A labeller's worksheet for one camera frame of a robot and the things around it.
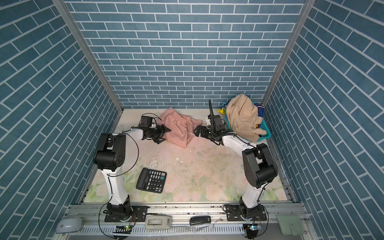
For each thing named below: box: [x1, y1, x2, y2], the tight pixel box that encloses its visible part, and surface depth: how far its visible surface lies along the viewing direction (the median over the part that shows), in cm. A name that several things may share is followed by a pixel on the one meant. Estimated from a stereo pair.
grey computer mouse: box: [56, 217, 86, 233], surface depth 68 cm
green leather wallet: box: [276, 214, 305, 236], surface depth 72 cm
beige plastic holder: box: [145, 215, 173, 230], surface depth 70 cm
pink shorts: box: [158, 107, 203, 149], surface depth 107 cm
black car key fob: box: [189, 215, 211, 226], surface depth 71 cm
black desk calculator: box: [136, 168, 167, 194], surface depth 84 cm
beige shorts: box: [226, 93, 267, 143], surface depth 102 cm
